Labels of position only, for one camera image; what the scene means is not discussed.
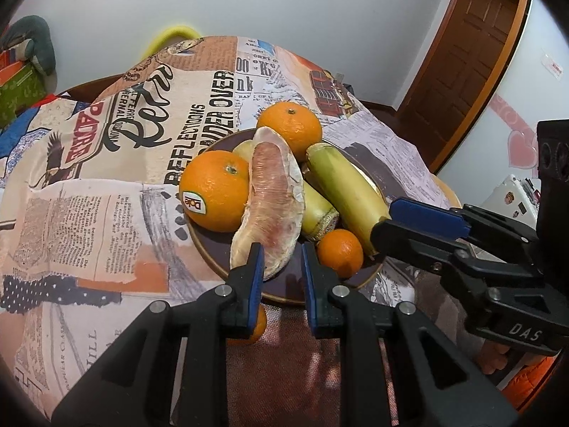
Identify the pink heart wall decal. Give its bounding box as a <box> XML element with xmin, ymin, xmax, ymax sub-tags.
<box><xmin>489</xmin><ymin>93</ymin><xmax>539</xmax><ymax>170</ymax></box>

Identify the grey plush toy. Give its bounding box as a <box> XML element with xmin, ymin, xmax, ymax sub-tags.
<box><xmin>0</xmin><ymin>15</ymin><xmax>58</xmax><ymax>92</ymax></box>

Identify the printed tablecloth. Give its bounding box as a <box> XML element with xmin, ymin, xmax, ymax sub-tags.
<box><xmin>0</xmin><ymin>36</ymin><xmax>463</xmax><ymax>423</ymax></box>

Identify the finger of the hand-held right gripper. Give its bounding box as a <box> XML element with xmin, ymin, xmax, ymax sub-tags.
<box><xmin>389</xmin><ymin>198</ymin><xmax>541</xmax><ymax>268</ymax></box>
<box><xmin>371</xmin><ymin>219</ymin><xmax>539</xmax><ymax>295</ymax></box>

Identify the orange cloth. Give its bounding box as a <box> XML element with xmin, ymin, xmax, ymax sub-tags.
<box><xmin>507</xmin><ymin>356</ymin><xmax>556</xmax><ymax>405</ymax></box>

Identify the large pomelo segment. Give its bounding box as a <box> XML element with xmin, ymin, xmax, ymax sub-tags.
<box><xmin>230</xmin><ymin>126</ymin><xmax>306</xmax><ymax>282</ymax></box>

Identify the long sugarcane piece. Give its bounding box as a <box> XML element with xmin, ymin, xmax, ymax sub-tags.
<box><xmin>305</xmin><ymin>142</ymin><xmax>393</xmax><ymax>256</ymax></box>

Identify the person's right hand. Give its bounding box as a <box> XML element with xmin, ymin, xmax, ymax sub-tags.
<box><xmin>479</xmin><ymin>344</ymin><xmax>516</xmax><ymax>374</ymax></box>

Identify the small orange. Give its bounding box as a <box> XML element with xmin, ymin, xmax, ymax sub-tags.
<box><xmin>227</xmin><ymin>305</ymin><xmax>268</xmax><ymax>345</ymax></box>
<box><xmin>317</xmin><ymin>228</ymin><xmax>364</xmax><ymax>279</ymax></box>

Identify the large orange with sticker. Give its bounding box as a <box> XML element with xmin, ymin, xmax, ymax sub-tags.
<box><xmin>179</xmin><ymin>150</ymin><xmax>250</xmax><ymax>233</ymax></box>

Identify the short sugarcane piece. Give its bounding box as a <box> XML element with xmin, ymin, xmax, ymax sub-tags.
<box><xmin>233</xmin><ymin>139</ymin><xmax>341</xmax><ymax>242</ymax></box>

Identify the dark purple plate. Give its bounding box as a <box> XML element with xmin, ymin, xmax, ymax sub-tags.
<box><xmin>186</xmin><ymin>130</ymin><xmax>394</xmax><ymax>305</ymax></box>

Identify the wall sticker label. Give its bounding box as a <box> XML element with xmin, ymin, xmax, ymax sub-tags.
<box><xmin>540</xmin><ymin>53</ymin><xmax>565</xmax><ymax>80</ymax></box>

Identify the white appliance with stickers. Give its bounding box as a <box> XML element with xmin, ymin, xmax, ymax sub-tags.
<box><xmin>480</xmin><ymin>173</ymin><xmax>541</xmax><ymax>227</ymax></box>

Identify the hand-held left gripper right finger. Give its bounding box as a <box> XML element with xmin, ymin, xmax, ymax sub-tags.
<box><xmin>301</xmin><ymin>242</ymin><xmax>521</xmax><ymax>427</ymax></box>

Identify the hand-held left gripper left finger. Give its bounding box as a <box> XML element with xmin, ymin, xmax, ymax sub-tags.
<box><xmin>51</xmin><ymin>242</ymin><xmax>267</xmax><ymax>427</ymax></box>

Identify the green storage box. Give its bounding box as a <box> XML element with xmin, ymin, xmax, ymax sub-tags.
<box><xmin>0</xmin><ymin>64</ymin><xmax>47</xmax><ymax>130</ymax></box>

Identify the yellow chair back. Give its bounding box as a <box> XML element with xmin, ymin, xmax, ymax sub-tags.
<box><xmin>144</xmin><ymin>25</ymin><xmax>201</xmax><ymax>56</ymax></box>

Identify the orange mandarin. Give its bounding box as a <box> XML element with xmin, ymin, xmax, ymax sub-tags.
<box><xmin>256</xmin><ymin>101</ymin><xmax>323</xmax><ymax>162</ymax></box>

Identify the brown wooden door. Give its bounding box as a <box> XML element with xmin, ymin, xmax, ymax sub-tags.
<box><xmin>395</xmin><ymin>0</ymin><xmax>521</xmax><ymax>172</ymax></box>

